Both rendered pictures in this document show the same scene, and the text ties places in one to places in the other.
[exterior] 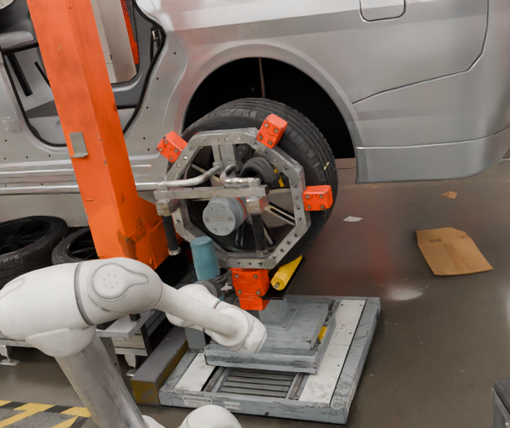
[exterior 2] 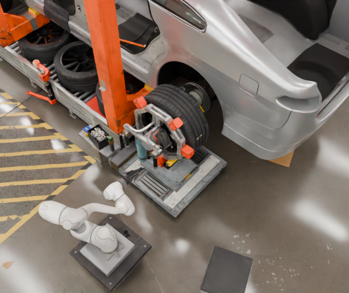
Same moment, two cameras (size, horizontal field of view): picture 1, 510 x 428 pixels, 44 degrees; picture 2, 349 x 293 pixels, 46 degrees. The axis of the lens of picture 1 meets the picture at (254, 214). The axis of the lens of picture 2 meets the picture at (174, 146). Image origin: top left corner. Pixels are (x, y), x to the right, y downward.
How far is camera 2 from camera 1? 2.11 m
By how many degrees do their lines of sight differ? 35
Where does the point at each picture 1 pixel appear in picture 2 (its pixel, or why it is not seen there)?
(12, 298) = (43, 212)
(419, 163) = (245, 144)
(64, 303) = (55, 221)
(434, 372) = (221, 210)
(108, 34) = not seen: outside the picture
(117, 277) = (68, 225)
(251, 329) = (128, 210)
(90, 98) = (109, 75)
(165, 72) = (157, 46)
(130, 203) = (121, 106)
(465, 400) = (222, 229)
